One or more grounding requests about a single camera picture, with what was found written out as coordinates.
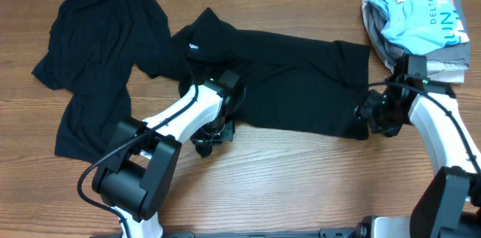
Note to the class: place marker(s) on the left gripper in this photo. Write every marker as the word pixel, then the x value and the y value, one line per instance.
pixel 228 134

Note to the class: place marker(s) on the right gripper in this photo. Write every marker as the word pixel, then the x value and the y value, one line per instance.
pixel 365 109

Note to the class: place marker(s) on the black t-shirt with logo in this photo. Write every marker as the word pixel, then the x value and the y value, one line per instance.
pixel 292 83

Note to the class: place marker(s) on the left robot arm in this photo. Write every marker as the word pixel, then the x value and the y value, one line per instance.
pixel 134 177

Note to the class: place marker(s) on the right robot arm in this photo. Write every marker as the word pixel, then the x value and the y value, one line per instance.
pixel 431 107

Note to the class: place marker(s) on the white mesh folded shirt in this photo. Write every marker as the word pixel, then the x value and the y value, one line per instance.
pixel 447 74

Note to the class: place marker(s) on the dark grey folded shirt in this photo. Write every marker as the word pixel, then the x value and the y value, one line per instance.
pixel 435 29

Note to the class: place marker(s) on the light blue folded t-shirt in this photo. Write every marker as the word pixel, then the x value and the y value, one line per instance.
pixel 420 26

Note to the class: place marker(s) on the black shirt on pile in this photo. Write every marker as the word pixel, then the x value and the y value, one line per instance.
pixel 93 46

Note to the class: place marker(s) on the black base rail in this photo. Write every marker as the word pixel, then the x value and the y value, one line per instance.
pixel 341 232

